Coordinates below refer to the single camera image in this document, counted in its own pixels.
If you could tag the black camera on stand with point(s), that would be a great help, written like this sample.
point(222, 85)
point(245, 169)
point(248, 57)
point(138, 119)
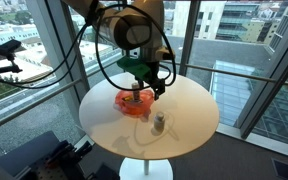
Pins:
point(7, 47)

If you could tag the orange plastic bag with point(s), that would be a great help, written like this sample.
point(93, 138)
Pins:
point(134, 108)

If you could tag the metal window railing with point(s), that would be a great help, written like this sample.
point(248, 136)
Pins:
point(237, 75)
point(27, 107)

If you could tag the white table pedestal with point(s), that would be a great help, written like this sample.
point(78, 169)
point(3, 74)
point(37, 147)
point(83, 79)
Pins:
point(134, 170)

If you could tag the grey window frame post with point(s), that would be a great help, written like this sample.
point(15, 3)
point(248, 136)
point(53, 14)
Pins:
point(188, 36)
point(270, 86)
point(60, 43)

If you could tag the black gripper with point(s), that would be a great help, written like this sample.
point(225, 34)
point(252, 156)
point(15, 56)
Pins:
point(154, 75)

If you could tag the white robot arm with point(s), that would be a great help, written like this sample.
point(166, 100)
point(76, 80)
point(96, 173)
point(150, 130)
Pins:
point(134, 30)

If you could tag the tall white tube with barcode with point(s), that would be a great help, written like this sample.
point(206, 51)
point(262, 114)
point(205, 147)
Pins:
point(136, 93)

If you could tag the yellow and black box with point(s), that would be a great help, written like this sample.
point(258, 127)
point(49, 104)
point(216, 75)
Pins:
point(128, 98)

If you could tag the white bottle with blue label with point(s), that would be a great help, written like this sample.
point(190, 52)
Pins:
point(159, 123)

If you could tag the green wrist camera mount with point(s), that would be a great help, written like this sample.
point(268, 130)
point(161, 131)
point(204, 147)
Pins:
point(134, 68)

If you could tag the black clamp equipment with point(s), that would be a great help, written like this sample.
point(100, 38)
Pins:
point(64, 160)

